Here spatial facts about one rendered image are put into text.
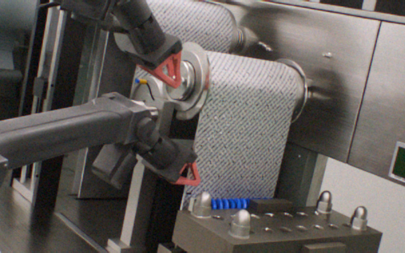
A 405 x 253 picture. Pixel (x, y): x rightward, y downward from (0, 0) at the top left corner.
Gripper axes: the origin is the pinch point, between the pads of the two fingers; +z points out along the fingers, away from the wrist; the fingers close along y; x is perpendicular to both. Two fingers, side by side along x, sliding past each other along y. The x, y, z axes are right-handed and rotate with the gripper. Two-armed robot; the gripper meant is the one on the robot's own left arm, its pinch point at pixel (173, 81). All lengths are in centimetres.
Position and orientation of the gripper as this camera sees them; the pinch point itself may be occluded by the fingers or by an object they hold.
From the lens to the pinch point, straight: 122.0
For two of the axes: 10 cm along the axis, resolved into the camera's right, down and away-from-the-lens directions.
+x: 6.9, -6.6, 3.1
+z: 4.0, 7.0, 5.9
